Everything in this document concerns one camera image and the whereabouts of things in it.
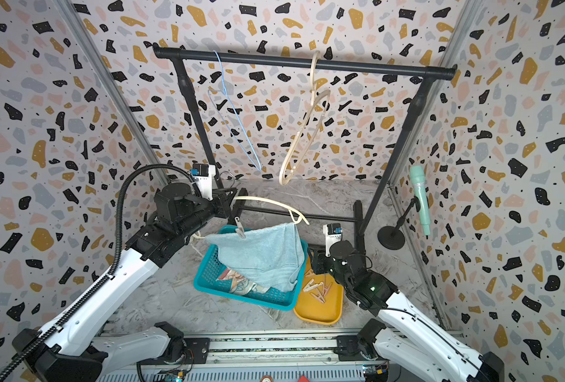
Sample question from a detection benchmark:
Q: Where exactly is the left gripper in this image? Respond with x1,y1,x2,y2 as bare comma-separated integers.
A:
181,185,240,241

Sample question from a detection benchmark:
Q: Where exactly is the white clothespin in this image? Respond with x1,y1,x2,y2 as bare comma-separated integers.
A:
303,279,324,292
234,216,246,239

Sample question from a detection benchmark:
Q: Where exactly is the beige pink clothespin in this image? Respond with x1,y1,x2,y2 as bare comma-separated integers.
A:
310,288,326,304

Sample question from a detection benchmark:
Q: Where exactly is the light teal towel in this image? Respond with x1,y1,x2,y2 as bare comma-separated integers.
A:
205,223,305,292

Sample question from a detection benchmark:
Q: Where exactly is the blue wire hanger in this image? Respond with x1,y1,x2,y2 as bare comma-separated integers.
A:
207,51,263,171

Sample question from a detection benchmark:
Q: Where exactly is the cream RABBIT lettered towel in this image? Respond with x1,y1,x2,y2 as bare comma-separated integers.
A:
217,268,269,296

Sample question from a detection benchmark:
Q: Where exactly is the beige plastic hanger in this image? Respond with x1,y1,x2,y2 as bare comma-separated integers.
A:
279,50,331,186

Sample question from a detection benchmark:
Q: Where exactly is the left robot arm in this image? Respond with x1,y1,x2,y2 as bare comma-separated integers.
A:
0,164,237,381

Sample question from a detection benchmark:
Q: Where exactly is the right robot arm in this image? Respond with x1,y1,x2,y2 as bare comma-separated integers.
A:
308,240,505,381

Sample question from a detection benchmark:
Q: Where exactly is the yellow plastic tray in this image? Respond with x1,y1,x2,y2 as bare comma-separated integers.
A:
293,259,344,326

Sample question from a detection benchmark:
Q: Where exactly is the black clothes rack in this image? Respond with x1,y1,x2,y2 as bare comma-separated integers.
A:
153,45,458,253

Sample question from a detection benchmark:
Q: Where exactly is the teal plastic basket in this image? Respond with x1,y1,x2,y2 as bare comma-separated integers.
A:
193,225,308,311

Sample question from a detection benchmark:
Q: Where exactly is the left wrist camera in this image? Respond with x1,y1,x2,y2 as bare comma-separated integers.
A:
191,163,217,201

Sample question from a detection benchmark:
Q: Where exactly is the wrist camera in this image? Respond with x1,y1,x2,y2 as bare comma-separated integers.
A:
323,223,343,257
191,163,217,201

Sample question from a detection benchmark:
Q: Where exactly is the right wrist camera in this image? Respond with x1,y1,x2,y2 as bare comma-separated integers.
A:
323,223,343,257

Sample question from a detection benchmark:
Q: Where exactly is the aluminium rail base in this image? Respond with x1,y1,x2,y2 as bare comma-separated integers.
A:
70,327,479,382

